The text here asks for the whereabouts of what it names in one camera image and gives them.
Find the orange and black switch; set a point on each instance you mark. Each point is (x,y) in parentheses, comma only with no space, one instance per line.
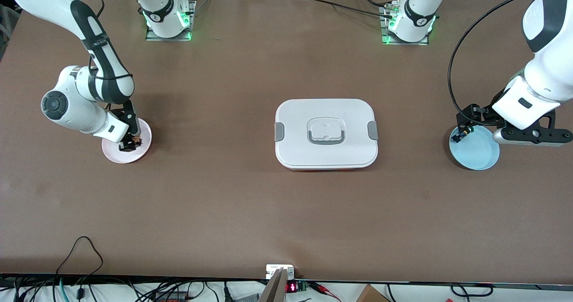
(135,141)

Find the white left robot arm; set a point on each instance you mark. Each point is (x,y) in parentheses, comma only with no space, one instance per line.
(421,11)

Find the white lidded plastic box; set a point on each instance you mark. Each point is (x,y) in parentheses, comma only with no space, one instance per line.
(295,150)

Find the small white electronics box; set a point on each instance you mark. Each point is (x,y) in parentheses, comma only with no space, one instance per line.
(273,270)

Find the pink round plate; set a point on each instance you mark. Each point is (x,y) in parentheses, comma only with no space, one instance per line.
(116,156)

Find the light blue round plate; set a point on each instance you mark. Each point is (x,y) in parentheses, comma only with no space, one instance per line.
(474,156)

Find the brown cardboard piece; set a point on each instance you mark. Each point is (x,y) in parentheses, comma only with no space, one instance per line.
(371,295)

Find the grey aluminium profile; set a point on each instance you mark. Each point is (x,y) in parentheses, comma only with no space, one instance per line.
(274,291)

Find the module with red display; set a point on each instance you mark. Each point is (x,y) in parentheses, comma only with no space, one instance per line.
(292,287)

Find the red clip leads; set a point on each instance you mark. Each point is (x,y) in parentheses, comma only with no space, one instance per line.
(320,287)

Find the blue and yellow switch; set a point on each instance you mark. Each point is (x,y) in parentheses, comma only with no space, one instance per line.
(456,137)

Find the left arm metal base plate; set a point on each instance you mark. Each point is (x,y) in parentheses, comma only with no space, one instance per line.
(418,43)

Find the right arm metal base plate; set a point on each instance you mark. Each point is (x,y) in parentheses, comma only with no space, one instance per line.
(154,38)

